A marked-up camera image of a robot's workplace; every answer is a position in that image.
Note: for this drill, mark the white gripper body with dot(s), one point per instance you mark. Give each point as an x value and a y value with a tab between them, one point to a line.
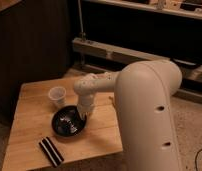
85	104

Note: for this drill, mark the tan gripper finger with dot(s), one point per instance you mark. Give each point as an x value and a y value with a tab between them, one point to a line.
83	116

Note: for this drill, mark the dark ceramic bowl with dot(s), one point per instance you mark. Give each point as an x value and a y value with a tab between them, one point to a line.
67	121

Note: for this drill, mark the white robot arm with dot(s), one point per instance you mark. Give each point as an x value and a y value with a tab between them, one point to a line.
142	92

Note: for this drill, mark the clear plastic cup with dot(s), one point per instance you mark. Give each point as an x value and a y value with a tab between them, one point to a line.
57	96

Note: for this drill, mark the wooden table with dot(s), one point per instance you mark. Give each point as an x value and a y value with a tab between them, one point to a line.
32	123

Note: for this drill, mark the black white striped case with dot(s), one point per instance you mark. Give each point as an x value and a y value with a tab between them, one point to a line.
51	152

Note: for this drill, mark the metal pole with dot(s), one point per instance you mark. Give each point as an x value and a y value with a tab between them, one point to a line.
82	33

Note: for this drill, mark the upper shelf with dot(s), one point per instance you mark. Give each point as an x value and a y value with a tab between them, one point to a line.
150	8

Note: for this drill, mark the black handle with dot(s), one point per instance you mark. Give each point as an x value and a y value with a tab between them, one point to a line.
185	65

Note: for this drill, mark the grey bench rail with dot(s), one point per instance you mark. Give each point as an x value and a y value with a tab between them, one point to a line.
192	79

